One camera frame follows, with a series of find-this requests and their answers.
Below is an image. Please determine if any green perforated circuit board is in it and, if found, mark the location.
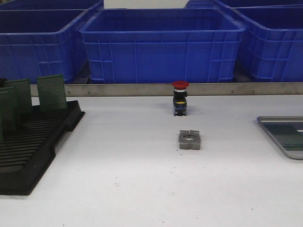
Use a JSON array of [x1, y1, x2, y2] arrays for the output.
[[263, 123, 303, 136], [36, 74, 67, 112], [4, 79, 33, 114], [0, 87, 18, 132], [274, 131, 303, 150]]

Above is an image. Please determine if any black slotted board rack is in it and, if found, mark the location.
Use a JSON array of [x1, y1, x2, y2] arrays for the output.
[[0, 100, 85, 195]]

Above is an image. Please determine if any silver metal tray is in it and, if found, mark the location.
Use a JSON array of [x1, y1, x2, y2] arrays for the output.
[[257, 116, 303, 160]]

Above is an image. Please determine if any red emergency stop button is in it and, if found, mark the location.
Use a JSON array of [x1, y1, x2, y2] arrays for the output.
[[172, 80, 189, 116]]

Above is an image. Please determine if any grey metal clamp block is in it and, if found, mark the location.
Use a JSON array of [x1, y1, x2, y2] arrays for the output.
[[178, 130, 201, 150]]

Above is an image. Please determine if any blue plastic bin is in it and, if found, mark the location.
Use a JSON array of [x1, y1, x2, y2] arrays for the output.
[[185, 0, 303, 9], [0, 9, 89, 84], [0, 0, 104, 10], [80, 9, 244, 84], [233, 7, 303, 82]]

